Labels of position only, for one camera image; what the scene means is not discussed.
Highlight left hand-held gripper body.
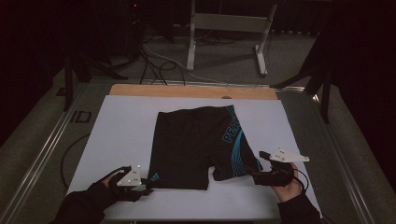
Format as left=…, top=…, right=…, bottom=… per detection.
left=109, top=164, right=148, bottom=203

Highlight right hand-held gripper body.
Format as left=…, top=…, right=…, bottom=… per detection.
left=263, top=147, right=311, bottom=188

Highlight black shorts with blue stripes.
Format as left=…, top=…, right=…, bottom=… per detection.
left=147, top=105, right=263, bottom=191

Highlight person's left hand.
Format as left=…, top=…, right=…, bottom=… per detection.
left=100, top=173, right=126, bottom=201

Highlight person's right hand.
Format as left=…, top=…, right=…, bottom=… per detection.
left=271, top=161, right=304, bottom=203

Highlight white table mat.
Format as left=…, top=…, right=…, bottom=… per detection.
left=66, top=94, right=321, bottom=220

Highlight black metal stand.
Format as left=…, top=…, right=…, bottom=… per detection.
left=270, top=29, right=333, bottom=125
left=63, top=46, right=129, bottom=113

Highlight wooden table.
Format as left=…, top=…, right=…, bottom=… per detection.
left=108, top=83, right=278, bottom=101

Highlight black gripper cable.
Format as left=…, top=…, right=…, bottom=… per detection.
left=297, top=169, right=310, bottom=192

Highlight aluminium floor rail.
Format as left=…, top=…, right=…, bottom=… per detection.
left=312, top=92, right=376, bottom=224
left=0, top=83, right=90, bottom=224

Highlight black looped floor cable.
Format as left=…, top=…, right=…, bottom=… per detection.
left=60, top=133, right=92, bottom=190

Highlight black floor cable bundle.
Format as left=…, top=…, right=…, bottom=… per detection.
left=138, top=46, right=188, bottom=87

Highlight white floor cable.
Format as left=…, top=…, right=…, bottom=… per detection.
left=142, top=42, right=233, bottom=86

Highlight white metal desk frame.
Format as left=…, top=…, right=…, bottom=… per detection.
left=185, top=0, right=279, bottom=77

